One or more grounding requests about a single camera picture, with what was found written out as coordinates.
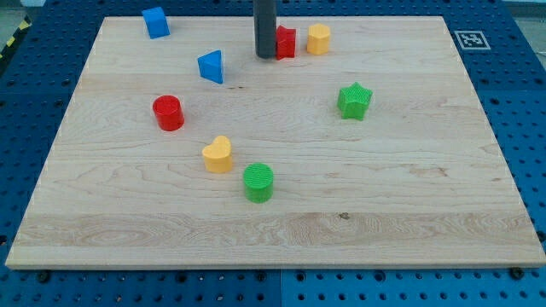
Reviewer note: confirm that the green star block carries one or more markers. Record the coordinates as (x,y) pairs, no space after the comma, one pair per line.
(353,101)

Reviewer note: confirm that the red cylinder block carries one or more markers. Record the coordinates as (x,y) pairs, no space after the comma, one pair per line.
(168,112)

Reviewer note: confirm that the blue cube block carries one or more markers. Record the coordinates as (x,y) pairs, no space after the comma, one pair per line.
(156,22)

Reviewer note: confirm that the yellow black hazard tape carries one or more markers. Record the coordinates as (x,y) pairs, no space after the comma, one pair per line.
(16,38)

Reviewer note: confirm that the red star block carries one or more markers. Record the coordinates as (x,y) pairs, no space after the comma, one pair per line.
(285,42)

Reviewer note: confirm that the blue triangle block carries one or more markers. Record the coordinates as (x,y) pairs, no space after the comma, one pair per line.
(211,66)

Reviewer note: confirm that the white fiducial marker tag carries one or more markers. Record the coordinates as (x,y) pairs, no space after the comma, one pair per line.
(472,40)

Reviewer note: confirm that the light wooden board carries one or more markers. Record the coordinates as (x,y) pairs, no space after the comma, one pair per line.
(420,183)

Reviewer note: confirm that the green cylinder block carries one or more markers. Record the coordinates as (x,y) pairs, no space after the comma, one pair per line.
(258,181)

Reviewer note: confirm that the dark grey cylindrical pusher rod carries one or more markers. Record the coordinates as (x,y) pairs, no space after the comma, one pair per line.
(264,17)

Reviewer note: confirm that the yellow hexagon block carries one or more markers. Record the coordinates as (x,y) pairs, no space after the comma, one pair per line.
(318,39)

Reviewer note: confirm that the yellow heart block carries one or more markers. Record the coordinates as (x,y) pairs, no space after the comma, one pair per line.
(217,156)

